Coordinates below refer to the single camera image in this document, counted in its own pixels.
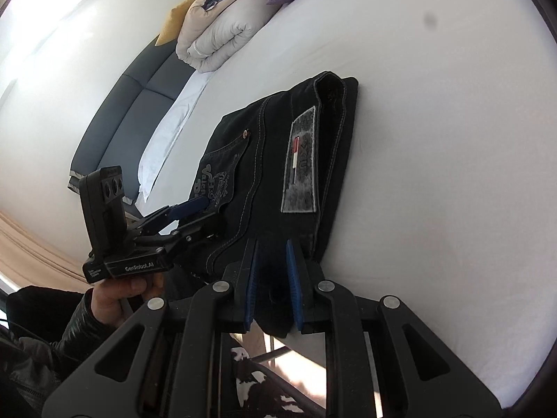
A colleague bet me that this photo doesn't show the black denim pants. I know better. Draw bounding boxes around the black denim pants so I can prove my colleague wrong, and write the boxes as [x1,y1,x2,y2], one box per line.
[172,71,359,338]

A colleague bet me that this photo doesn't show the black jacket sleeve forearm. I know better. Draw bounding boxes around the black jacket sleeve forearm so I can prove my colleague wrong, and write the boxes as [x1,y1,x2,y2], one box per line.
[1,285,124,417]

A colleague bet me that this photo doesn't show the person left hand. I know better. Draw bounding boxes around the person left hand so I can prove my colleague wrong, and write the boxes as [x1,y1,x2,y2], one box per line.
[89,271,166,328]

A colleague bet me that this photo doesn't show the black white patterned cloth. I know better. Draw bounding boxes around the black white patterned cloth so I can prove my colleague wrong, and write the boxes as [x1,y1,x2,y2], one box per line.
[230,346,308,417]

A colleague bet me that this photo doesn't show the dark grey headboard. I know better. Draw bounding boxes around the dark grey headboard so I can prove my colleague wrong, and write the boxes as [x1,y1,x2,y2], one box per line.
[68,41,194,206]

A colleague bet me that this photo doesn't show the folded beige duvet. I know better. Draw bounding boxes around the folded beige duvet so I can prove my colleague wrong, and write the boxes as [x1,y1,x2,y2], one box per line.
[175,0,279,73]

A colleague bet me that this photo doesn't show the mustard yellow pillow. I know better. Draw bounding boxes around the mustard yellow pillow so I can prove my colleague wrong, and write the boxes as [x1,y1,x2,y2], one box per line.
[155,0,195,47]

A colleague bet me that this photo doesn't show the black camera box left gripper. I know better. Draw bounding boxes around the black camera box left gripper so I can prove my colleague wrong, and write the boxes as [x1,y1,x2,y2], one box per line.
[79,166,127,261]

